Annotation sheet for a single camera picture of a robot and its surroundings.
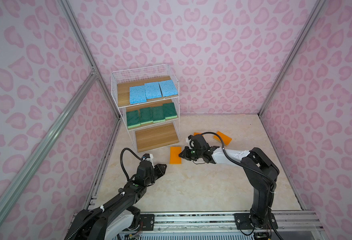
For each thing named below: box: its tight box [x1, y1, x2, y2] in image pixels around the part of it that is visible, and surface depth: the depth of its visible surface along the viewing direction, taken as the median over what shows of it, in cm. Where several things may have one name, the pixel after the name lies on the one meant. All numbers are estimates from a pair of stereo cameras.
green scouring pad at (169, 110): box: [163, 102, 178, 120], surface depth 88 cm
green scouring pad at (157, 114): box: [151, 105, 166, 124], surface depth 87 cm
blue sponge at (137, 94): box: [129, 85, 147, 105], surface depth 73 cm
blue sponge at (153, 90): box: [144, 81, 162, 100], surface depth 75 cm
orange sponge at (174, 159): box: [169, 146, 182, 165], surface depth 92 cm
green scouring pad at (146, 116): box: [139, 107, 154, 125], surface depth 86 cm
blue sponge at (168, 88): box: [159, 79, 179, 97], surface depth 76 cm
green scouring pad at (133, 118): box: [126, 110, 141, 129], surface depth 84 cm
